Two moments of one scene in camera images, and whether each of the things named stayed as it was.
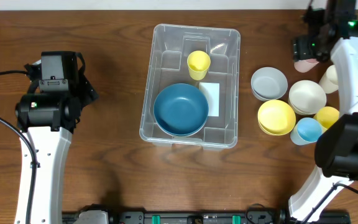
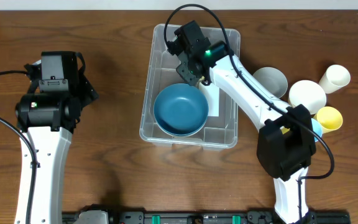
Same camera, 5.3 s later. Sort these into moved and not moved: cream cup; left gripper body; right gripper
Moved: right gripper
Not moved: cream cup; left gripper body
